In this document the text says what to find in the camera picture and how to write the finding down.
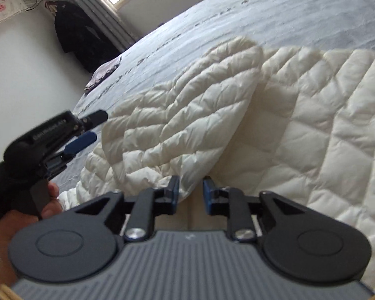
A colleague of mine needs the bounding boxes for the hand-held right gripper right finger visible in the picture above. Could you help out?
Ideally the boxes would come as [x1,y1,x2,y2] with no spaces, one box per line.
[203,176,301,243]

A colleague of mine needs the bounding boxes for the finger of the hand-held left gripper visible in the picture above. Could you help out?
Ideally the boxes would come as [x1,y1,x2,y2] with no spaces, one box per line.
[62,132,98,157]
[78,110,109,129]

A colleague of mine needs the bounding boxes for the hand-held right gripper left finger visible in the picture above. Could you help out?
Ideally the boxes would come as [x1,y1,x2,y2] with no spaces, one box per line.
[76,175,180,243]

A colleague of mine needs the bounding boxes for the white quilted jacket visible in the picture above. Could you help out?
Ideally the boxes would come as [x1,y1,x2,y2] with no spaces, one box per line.
[62,36,375,291]

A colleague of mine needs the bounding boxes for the wooden clothes hanger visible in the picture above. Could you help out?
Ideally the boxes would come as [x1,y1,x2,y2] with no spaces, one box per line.
[44,0,61,16]

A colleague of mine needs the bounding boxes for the person's left hand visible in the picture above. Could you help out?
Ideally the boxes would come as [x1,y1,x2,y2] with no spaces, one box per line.
[0,182,62,289]

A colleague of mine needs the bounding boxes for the small purple cloth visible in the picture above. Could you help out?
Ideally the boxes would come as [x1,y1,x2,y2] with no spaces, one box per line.
[84,57,122,94]

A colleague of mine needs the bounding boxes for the dark hanging coat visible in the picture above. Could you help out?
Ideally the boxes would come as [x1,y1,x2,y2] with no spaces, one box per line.
[50,0,121,73]

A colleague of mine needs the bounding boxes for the grey dotted curtain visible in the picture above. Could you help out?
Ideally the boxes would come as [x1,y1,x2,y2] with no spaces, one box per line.
[42,0,138,52]

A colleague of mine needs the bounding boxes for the grey bedspread bed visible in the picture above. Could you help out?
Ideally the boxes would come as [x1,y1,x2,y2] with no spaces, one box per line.
[50,0,375,194]

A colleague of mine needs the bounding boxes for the thin wall cable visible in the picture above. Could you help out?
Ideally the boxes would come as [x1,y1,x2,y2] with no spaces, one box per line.
[25,0,45,12]

